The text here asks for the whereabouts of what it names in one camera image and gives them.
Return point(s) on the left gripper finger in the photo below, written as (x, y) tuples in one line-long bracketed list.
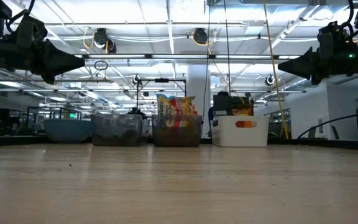
[(50, 76), (61, 57)]

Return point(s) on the black camera gantry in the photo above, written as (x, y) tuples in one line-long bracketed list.
[(162, 80)]

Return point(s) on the grey plastic bin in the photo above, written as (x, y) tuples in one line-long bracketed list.
[(191, 135), (110, 124)]

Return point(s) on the white plastic bin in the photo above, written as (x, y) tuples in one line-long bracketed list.
[(228, 137)]

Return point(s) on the blue bowl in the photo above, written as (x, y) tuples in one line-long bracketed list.
[(67, 130)]

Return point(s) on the brown snack bar packet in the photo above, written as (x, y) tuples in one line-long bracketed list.
[(242, 110)]

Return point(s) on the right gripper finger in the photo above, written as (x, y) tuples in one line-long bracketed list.
[(301, 60), (304, 74)]

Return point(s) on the black aluminium table frame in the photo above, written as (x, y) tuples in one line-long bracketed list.
[(322, 143)]

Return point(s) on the green exit sign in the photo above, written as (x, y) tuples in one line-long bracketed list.
[(72, 115)]

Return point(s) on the person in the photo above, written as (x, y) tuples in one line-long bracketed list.
[(210, 116)]

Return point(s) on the blue ramen packet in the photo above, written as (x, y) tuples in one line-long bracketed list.
[(176, 107)]

